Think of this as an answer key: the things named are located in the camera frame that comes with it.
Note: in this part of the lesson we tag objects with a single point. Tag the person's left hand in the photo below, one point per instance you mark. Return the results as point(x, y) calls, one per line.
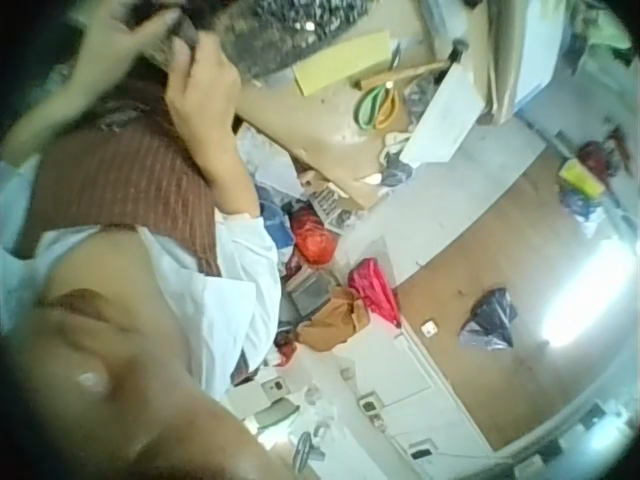
point(107, 45)

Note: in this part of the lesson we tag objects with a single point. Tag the person's right hand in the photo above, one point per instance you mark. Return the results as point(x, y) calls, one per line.
point(207, 105)

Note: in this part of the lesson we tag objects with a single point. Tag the person's right fingers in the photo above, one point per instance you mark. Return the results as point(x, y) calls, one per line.
point(184, 59)

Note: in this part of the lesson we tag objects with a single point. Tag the person's left fingers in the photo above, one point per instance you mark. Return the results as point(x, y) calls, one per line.
point(150, 25)

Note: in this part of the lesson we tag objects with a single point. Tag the black white patterned fabric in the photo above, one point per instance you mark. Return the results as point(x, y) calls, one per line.
point(280, 35)

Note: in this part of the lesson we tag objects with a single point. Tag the white crumpled plastic heap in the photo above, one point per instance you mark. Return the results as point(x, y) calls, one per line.
point(265, 160)

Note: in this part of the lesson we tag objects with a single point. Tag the brown striped cloth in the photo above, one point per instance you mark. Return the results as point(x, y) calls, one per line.
point(125, 175)

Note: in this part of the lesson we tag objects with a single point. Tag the yellow paper pad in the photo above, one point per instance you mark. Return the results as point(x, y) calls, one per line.
point(342, 60)

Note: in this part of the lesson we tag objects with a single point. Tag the printed newspaper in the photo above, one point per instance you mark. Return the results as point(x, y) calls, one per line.
point(332, 205)

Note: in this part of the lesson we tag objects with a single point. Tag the red plastic bag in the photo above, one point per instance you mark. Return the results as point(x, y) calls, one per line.
point(312, 237)

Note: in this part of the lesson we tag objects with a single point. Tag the wooden stick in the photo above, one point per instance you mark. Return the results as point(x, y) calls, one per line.
point(405, 72)

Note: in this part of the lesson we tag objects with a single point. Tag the dark fabric scraps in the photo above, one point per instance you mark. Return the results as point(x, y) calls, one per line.
point(397, 162)

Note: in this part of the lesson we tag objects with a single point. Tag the white paper sheet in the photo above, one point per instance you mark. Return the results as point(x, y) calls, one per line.
point(442, 112)

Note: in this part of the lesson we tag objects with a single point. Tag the grey flat box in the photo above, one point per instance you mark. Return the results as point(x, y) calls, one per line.
point(310, 293)

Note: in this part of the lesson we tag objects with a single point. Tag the pink red cloth bag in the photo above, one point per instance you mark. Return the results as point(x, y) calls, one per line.
point(375, 290)

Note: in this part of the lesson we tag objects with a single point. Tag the brown cloth bag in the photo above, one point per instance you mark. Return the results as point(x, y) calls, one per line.
point(332, 320)

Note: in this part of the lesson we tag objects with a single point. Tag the stack of cardboard sheets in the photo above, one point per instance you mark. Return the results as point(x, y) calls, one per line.
point(505, 55)

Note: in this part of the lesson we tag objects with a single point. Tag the dark blue plastic bag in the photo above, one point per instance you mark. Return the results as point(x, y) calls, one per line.
point(490, 320)

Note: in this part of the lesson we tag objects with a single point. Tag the yellow green box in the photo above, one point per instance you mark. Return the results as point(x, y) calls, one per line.
point(580, 178)

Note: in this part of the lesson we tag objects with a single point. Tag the blue crumpled bag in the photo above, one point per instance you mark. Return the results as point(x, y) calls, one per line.
point(580, 206)

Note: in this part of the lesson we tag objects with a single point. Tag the green cloth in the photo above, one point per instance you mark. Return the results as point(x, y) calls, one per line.
point(610, 31)

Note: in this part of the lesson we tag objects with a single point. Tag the white socket with black face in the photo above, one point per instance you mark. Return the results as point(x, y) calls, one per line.
point(420, 450)

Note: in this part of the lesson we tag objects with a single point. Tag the white wall socket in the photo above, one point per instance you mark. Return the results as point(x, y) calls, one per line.
point(371, 404)
point(273, 389)

